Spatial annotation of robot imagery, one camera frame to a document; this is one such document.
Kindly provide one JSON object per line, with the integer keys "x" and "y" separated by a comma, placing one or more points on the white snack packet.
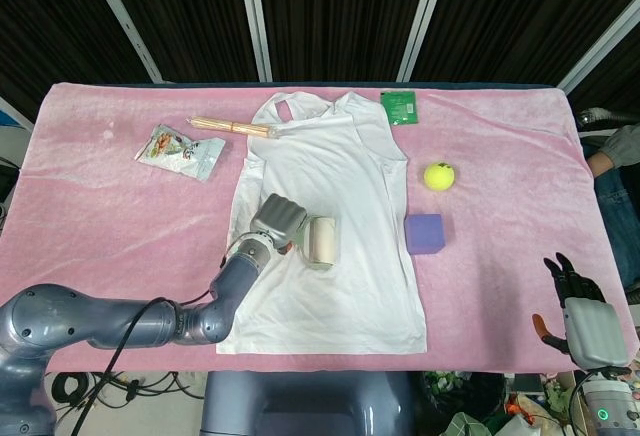
{"x": 180, "y": 152}

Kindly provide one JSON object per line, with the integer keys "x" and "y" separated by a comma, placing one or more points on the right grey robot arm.
{"x": 605, "y": 401}

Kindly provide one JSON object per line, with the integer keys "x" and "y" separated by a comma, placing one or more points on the bundle of wooden sticks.
{"x": 232, "y": 127}

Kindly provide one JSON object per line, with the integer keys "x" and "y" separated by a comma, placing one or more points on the pink fleece table cloth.
{"x": 125, "y": 191}

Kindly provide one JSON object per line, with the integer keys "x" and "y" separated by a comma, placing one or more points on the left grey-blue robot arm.
{"x": 125, "y": 316}

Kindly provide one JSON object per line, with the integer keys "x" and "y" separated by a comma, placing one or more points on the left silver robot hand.
{"x": 277, "y": 223}

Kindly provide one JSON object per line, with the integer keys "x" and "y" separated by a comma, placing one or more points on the seated person in jeans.
{"x": 617, "y": 191}

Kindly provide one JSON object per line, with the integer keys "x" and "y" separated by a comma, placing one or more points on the grey-blue robot torso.
{"x": 307, "y": 403}

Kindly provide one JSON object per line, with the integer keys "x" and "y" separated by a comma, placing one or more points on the yellow tennis ball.
{"x": 439, "y": 176}

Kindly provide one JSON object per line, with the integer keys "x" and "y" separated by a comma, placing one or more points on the green foil sachet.
{"x": 400, "y": 108}

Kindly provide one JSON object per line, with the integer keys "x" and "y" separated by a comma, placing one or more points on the white sleeveless shirt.
{"x": 345, "y": 181}

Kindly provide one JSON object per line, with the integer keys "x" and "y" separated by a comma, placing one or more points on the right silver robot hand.
{"x": 590, "y": 323}

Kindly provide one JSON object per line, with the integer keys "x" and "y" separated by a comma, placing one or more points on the purple foam cube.
{"x": 425, "y": 234}

